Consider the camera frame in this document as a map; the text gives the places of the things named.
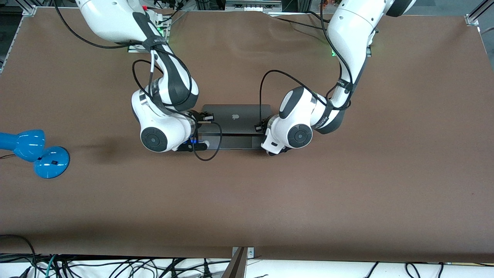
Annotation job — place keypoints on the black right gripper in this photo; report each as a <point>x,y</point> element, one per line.
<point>198,116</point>

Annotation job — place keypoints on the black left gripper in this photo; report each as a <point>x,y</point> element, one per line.
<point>263,126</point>

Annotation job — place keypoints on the grey laptop computer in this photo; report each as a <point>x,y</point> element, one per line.
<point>239,116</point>

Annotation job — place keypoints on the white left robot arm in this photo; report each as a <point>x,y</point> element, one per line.
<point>351,27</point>

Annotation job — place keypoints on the brown table cover sheet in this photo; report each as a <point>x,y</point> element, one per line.
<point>347,193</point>

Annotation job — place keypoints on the grey power strip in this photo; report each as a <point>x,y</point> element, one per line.
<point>251,5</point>

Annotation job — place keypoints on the blue desk lamp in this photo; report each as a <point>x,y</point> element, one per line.
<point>52,164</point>

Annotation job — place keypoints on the aluminium corner profile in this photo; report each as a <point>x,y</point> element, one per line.
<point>476,13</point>
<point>29,8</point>

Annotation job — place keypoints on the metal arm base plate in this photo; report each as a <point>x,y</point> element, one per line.
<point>133,48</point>
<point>368,53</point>

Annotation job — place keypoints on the silver table edge bracket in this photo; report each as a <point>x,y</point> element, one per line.
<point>251,251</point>

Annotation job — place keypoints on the dark metal post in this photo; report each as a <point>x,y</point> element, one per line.
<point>236,268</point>

